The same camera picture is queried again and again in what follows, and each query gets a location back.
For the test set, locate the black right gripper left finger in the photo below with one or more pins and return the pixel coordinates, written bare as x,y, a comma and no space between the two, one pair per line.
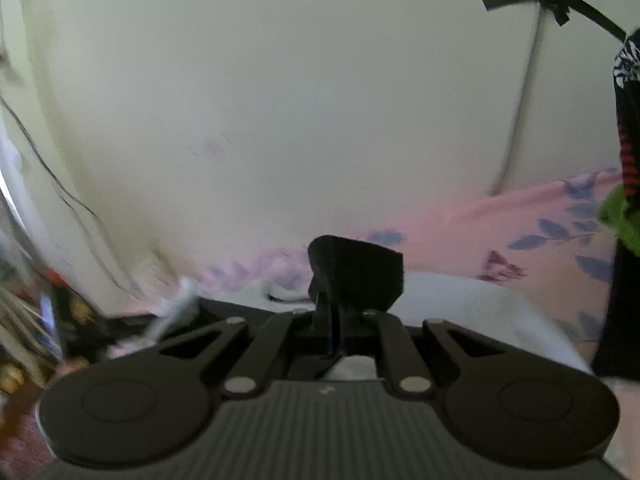
141,408

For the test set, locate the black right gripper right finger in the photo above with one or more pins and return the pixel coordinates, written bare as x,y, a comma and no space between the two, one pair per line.
502,402

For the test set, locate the white t-shirt with black print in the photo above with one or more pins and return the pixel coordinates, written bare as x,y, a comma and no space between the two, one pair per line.
492,310

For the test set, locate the stack of dark folded clothes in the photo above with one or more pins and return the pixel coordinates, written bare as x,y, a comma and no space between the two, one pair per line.
617,354

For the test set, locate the cluttered side shelf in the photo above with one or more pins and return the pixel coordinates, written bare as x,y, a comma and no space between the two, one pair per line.
44,321

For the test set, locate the pink floral bed sheet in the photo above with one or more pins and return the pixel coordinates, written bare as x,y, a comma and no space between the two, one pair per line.
545,242

